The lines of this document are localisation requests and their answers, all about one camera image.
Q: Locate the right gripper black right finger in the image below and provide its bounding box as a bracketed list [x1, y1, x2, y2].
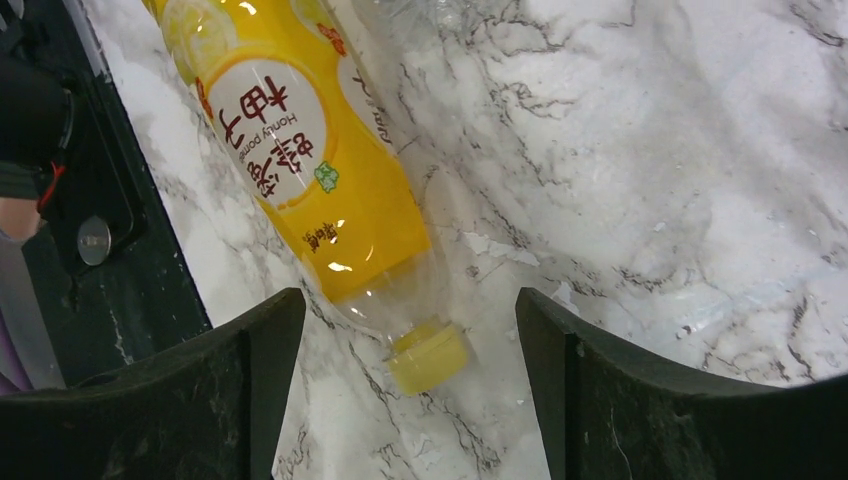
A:
[515, 287, 847, 479]

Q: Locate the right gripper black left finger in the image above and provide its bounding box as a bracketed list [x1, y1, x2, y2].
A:
[1, 288, 306, 479]

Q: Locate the yellow juice bottle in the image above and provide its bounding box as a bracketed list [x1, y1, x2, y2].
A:
[146, 1, 470, 395]

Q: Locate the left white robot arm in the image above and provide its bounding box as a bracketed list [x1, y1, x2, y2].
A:
[1, 54, 73, 199]

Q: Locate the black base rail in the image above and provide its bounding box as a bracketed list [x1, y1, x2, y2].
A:
[1, 1, 211, 390]

